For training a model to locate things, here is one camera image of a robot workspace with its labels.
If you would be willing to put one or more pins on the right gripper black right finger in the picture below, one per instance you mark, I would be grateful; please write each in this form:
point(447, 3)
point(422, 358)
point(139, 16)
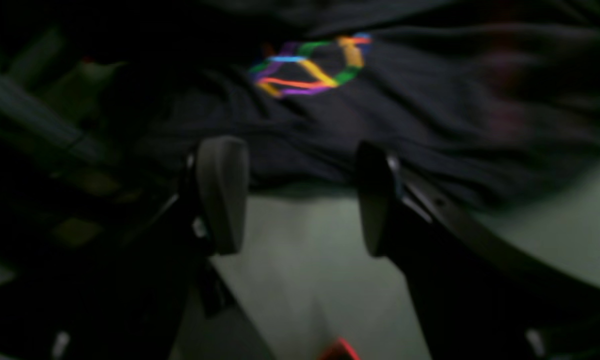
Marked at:
point(476, 296)

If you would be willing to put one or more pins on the black t-shirt with colourful logo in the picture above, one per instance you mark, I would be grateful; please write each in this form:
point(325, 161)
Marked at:
point(497, 101)

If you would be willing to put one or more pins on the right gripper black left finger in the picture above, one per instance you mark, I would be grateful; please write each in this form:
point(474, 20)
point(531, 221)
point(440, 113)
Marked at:
point(89, 277)

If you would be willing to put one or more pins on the red black clamp right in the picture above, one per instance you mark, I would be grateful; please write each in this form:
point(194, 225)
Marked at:
point(339, 350)

